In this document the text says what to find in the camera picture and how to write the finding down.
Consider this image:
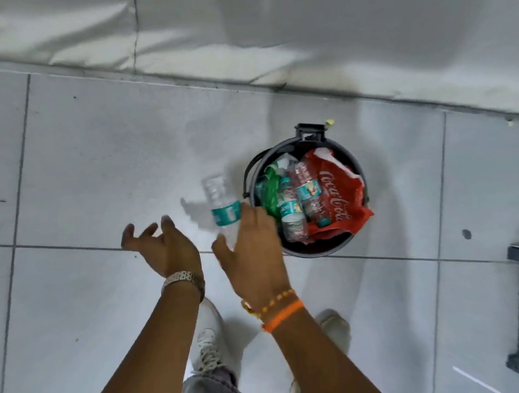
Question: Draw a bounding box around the person's white shoe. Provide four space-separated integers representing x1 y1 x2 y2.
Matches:
185 295 238 382
314 308 353 357

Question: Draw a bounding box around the green and white plastic bag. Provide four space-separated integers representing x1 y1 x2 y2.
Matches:
252 152 304 225

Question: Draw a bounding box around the person's left hand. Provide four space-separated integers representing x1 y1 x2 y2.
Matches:
119 213 204 284

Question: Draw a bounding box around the clear bottle with teal label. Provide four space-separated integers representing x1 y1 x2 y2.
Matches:
275 175 310 244
202 174 246 252
288 159 332 230

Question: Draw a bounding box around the silver metal wristwatch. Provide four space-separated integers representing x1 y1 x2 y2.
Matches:
160 269 207 306

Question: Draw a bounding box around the person's white right shoe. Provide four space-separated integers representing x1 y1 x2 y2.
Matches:
314 308 353 357

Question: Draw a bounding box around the red plastic wrapper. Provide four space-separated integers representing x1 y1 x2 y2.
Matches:
300 144 376 245

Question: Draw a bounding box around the black round waste bin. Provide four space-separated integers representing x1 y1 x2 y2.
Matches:
238 119 374 263

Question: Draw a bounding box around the person's right forearm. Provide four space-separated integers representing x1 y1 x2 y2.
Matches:
263 301 389 393

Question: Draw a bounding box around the person's left forearm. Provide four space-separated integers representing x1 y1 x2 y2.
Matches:
71 280 212 393

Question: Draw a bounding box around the person's right hand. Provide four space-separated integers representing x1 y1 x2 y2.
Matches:
209 199 293 313

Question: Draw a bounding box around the orange thread wristband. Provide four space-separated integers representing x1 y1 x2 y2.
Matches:
260 299 307 334

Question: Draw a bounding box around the person's white left shoe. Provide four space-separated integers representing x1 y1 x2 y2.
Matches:
185 295 238 382

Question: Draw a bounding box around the yellow beaded bracelet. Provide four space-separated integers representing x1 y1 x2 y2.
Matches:
241 288 300 321

